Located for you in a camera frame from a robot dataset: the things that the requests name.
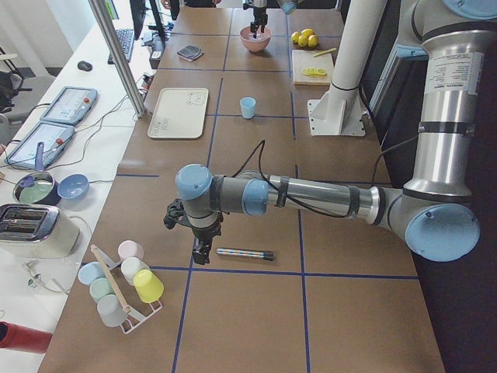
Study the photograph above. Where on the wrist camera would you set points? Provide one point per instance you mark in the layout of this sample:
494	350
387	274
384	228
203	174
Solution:
175	215

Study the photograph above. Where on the light blue cup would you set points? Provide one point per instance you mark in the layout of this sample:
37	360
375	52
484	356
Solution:
247	106

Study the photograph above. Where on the teach pendant far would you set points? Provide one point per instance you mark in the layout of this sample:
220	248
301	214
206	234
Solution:
71	105

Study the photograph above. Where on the cream toaster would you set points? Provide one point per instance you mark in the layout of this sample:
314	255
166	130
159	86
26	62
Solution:
37	231

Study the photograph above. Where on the pink cup on rack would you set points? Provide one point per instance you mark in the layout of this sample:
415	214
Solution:
129	248

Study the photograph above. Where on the black computer mouse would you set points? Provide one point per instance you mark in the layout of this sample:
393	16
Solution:
84	66

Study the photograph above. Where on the lemon slices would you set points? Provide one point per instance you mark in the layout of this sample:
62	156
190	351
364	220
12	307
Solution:
321	72

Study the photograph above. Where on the yellow-green knife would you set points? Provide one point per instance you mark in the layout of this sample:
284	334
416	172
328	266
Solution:
321	53

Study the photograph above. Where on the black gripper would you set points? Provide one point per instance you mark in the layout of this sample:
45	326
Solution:
206	232
258	16

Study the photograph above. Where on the blue saucepan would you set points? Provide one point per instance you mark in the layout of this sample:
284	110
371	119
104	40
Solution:
38	187

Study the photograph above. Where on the blue bowl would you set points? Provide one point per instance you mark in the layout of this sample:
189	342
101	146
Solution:
73	187

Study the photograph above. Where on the grey folded cloth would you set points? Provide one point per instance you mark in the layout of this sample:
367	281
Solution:
190	53

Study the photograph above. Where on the grey cup on rack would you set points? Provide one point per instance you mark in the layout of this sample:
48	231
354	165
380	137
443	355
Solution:
110	311

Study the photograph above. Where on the teach pendant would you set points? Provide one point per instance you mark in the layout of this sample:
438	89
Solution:
54	136
71	105

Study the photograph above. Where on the pink bowl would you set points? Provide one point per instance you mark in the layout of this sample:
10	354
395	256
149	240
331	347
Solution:
255	45

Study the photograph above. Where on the yellow cup on rack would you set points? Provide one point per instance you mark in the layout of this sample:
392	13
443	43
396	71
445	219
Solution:
148	286

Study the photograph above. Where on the black keyboard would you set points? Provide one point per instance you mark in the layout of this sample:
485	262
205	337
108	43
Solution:
126	40

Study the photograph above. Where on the pile of ice cubes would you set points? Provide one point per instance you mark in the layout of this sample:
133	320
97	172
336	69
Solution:
256	35

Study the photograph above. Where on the steel muddler black tip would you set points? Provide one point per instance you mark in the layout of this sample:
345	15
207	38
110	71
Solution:
244	253

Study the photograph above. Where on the cream bear tray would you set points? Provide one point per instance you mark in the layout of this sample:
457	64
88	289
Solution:
179	114

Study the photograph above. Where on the green cup on rack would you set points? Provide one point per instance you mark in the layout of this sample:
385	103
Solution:
100	288

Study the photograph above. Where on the white cup on rack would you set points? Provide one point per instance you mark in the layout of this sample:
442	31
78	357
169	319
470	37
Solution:
131	266

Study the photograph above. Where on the teach pendant near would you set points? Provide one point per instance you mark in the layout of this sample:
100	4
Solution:
54	136

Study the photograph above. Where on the aluminium frame post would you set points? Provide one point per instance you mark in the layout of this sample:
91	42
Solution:
106	26

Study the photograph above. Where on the white wire cup rack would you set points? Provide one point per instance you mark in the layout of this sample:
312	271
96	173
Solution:
135	317

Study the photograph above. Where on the blue cup on rack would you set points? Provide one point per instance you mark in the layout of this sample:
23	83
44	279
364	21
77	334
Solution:
90	272

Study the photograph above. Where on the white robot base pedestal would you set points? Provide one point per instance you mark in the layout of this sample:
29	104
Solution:
338	112

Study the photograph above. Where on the wooden cutting board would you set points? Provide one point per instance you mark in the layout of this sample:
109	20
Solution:
304	59

